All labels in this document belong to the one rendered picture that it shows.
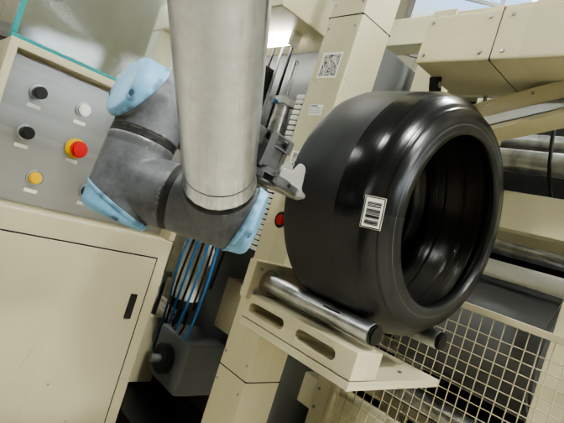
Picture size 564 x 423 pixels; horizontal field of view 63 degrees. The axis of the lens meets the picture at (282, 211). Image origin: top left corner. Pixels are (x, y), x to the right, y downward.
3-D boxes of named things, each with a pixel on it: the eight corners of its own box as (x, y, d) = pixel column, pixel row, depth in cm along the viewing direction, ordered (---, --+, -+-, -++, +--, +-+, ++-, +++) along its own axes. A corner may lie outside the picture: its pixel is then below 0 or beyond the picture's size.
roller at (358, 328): (265, 294, 118) (258, 283, 116) (277, 280, 120) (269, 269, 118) (373, 351, 93) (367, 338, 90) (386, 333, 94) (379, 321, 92)
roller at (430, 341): (333, 304, 137) (329, 294, 135) (343, 294, 139) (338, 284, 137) (439, 354, 111) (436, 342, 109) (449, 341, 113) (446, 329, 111)
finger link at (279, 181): (303, 189, 80) (268, 169, 74) (300, 197, 80) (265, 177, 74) (285, 185, 83) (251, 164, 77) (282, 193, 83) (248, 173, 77)
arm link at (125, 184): (144, 232, 56) (181, 139, 58) (60, 202, 58) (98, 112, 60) (167, 242, 65) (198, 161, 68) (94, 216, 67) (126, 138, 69)
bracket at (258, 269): (238, 295, 116) (250, 257, 116) (337, 309, 143) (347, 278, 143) (246, 299, 113) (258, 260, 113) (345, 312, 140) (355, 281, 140)
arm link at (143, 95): (92, 117, 63) (121, 53, 65) (168, 156, 72) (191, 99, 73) (122, 115, 56) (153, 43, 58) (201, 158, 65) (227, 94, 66)
